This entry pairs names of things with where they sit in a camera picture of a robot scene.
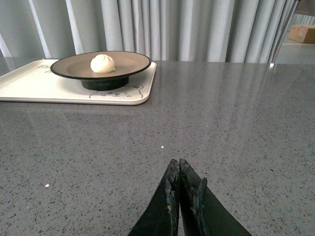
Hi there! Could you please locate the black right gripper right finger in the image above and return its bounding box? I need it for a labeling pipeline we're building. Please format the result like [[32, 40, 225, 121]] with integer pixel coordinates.
[[179, 159, 250, 236]]

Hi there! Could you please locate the brown cardboard box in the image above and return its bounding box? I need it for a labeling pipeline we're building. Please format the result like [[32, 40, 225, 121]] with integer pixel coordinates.
[[288, 25, 315, 44]]

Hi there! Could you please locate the cream rectangular serving tray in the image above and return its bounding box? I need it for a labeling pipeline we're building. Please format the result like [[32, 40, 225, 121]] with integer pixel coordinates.
[[0, 59, 157, 105]]

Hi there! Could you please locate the white steamed bun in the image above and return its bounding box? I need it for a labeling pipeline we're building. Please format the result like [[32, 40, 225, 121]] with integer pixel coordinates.
[[90, 54, 116, 73]]

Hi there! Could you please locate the beige plate with black rim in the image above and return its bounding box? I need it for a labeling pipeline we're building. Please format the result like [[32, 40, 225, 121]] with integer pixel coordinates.
[[50, 51, 151, 91]]

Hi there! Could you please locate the grey pleated curtain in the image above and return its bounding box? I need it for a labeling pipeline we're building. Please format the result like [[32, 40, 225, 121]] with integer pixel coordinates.
[[0, 0, 293, 63]]

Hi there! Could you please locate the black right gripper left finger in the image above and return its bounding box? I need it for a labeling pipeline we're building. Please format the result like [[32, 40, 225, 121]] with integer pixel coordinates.
[[129, 159, 180, 236]]

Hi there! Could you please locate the metal stand pole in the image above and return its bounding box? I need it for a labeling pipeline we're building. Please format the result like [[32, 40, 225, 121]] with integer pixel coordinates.
[[268, 0, 300, 64]]

